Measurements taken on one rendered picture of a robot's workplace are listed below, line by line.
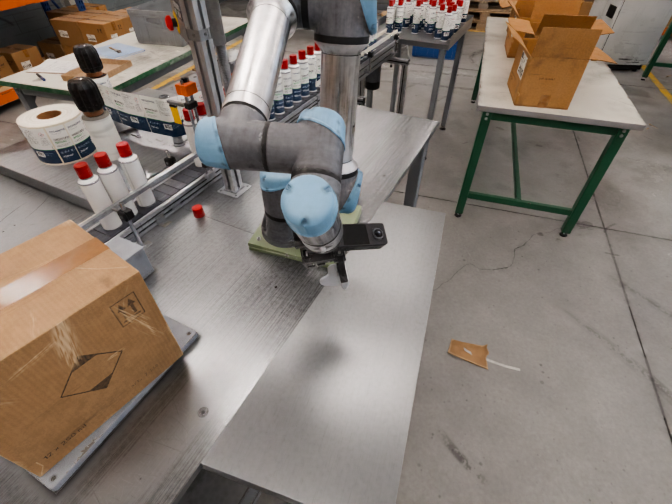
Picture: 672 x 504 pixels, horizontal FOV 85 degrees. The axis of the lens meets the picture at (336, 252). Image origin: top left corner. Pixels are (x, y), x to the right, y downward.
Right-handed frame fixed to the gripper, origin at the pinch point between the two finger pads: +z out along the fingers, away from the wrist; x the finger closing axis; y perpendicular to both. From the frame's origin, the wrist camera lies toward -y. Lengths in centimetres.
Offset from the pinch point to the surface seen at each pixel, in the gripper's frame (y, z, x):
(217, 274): 35.8, 16.4, -4.6
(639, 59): -386, 343, -266
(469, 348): -49, 109, 30
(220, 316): 32.8, 9.1, 7.9
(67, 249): 48, -21, -5
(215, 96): 30, 9, -55
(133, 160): 55, 10, -40
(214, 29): 25, -1, -67
